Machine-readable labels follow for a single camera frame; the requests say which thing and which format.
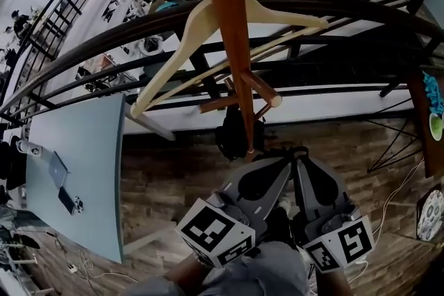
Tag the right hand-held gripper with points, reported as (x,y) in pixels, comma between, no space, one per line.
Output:
(343,241)

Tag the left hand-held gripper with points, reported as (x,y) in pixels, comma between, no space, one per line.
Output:
(211,234)

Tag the wooden coat stand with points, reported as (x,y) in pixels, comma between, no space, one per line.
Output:
(229,10)

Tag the person's right forearm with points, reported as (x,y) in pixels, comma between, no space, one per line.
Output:
(331,284)

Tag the person's left forearm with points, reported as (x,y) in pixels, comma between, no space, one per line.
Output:
(187,275)

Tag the person's white shoe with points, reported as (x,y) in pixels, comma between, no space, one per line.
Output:
(286,206)

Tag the person's black trousers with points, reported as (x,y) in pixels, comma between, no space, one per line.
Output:
(281,228)

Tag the black fabric bag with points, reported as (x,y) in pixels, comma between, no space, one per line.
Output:
(232,135)

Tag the person's gray shirt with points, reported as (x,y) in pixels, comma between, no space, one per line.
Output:
(263,270)

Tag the wooden side table metal legs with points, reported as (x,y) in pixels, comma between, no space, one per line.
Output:
(421,114)

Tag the green bowl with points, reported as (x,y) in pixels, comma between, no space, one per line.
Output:
(437,126)

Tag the teal cloth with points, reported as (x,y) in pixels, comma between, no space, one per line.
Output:
(433,93)

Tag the light wooden clothes hanger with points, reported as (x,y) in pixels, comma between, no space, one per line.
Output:
(180,45)

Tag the light blue table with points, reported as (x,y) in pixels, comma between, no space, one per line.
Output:
(86,149)

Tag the black metal stair railing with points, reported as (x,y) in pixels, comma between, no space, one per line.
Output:
(347,7)

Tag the silver laptop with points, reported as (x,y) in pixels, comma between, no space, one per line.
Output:
(57,171)

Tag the small white power strip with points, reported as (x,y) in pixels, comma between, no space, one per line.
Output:
(73,268)

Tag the white printed mug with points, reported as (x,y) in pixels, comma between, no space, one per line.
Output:
(33,150)

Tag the black jacket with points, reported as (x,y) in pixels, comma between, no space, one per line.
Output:
(10,166)

